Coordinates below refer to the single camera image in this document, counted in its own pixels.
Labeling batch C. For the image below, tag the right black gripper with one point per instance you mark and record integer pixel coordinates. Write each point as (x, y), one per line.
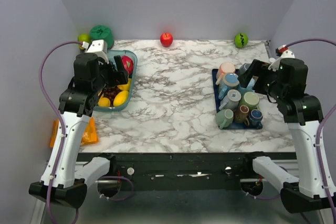
(263, 70)

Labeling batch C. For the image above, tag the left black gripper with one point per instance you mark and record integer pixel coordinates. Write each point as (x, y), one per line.
(121, 76)

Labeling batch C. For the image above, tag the blue butterfly mug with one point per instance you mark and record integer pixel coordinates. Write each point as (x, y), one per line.
(229, 81)

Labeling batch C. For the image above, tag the pink mug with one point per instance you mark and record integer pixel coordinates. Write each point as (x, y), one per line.
(225, 67)

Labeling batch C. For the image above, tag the grey blue mug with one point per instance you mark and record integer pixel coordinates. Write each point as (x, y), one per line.
(231, 100)

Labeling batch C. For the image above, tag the mint green mug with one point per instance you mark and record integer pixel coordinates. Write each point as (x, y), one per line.
(224, 118)

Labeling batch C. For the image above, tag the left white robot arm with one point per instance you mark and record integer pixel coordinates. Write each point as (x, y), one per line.
(61, 183)

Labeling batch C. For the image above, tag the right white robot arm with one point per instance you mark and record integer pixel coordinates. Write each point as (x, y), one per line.
(313, 189)

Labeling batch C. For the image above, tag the dark teal mug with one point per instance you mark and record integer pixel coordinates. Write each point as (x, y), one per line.
(243, 69)

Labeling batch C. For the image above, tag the light blue faceted mug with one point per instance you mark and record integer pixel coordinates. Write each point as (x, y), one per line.
(249, 87)

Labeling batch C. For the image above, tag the olive green mug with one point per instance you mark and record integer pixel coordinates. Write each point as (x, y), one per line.
(250, 99)

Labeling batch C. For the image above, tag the brown patterned mug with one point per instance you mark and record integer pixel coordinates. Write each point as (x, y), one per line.
(241, 114)

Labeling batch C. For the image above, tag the dark blue mug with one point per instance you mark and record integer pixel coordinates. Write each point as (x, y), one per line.
(254, 119)

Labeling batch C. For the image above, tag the red dragon fruit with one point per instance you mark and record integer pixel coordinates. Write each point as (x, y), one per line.
(128, 64)

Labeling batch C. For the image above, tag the dark purple grapes bunch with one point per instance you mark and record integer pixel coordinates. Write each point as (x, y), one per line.
(111, 93)

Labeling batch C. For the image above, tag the yellow mango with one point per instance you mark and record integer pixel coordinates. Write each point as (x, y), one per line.
(120, 98)

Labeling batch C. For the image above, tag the teal transparent fruit tray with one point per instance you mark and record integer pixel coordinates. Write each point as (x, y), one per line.
(110, 55)

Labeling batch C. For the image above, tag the small yellow lemon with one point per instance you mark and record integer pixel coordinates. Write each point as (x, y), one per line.
(104, 102)

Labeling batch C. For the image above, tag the green striped ball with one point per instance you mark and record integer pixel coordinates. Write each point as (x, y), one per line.
(241, 40)

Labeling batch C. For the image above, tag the green pear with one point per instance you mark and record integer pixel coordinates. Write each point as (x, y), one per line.
(84, 37)

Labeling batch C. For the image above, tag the red apple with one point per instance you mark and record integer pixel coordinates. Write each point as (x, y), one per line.
(166, 39)

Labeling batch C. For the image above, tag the orange snack bag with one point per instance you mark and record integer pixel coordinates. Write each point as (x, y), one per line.
(89, 137)

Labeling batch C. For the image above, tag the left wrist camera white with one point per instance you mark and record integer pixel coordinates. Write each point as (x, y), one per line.
(99, 47)

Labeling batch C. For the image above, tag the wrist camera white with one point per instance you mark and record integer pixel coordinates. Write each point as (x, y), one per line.
(282, 52)
(99, 47)

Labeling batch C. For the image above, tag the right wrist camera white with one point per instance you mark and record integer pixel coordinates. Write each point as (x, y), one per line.
(282, 52)

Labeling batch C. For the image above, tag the black table front rail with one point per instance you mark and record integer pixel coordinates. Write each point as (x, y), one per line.
(185, 171)

